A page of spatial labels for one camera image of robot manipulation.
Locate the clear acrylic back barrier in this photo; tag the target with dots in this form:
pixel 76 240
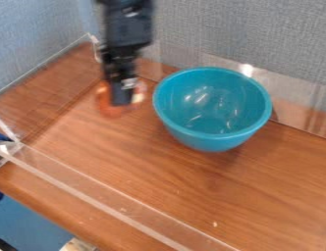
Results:
pixel 300 99

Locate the clear acrylic barrier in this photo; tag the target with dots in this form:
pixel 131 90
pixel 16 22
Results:
pixel 85 38
pixel 300 99
pixel 164 228

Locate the clear acrylic front barrier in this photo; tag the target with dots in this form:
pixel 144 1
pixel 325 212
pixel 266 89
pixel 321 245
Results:
pixel 164 228

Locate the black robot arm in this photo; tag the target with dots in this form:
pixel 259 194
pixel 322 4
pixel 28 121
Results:
pixel 128 21

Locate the brown toy mushroom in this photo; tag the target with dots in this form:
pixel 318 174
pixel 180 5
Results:
pixel 114 111

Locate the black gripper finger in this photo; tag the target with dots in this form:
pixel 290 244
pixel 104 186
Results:
pixel 122 91

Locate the blue plastic bowl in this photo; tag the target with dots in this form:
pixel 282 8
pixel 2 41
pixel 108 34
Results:
pixel 213 107

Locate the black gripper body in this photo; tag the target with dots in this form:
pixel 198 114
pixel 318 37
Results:
pixel 119 63

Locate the clear acrylic corner bracket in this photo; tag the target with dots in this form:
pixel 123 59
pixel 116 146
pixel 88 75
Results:
pixel 97 49

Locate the clear acrylic left barrier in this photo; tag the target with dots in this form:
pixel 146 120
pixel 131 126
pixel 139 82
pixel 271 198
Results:
pixel 85 38

